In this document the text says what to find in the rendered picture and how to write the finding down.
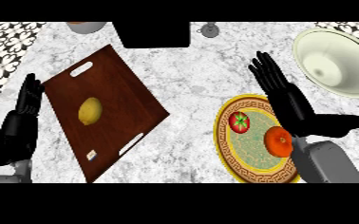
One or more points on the black and white patterned tile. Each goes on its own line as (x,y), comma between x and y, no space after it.
(13,50)
(338,27)

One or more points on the black box appliance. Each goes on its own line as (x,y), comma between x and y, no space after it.
(151,34)

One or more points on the small grey round knob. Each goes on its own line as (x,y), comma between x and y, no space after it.
(210,30)

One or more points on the yellow lemon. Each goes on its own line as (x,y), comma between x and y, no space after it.
(90,111)

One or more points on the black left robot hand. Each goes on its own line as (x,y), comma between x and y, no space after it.
(18,123)

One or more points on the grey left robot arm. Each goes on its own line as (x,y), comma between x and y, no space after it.
(16,172)

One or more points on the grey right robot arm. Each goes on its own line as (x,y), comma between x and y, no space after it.
(323,162)

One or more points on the orange fruit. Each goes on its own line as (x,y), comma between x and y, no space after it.
(278,141)

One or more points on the red tomato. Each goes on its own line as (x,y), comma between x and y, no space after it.
(239,122)

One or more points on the yellow patterned plate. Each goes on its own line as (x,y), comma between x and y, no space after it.
(247,145)

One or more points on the brown wooden cutting board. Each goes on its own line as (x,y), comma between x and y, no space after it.
(105,110)

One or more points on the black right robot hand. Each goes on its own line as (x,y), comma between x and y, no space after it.
(289,104)

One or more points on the pale cream bowl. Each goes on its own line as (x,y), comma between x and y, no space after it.
(331,63)

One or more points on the grey pot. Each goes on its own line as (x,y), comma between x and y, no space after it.
(86,26)

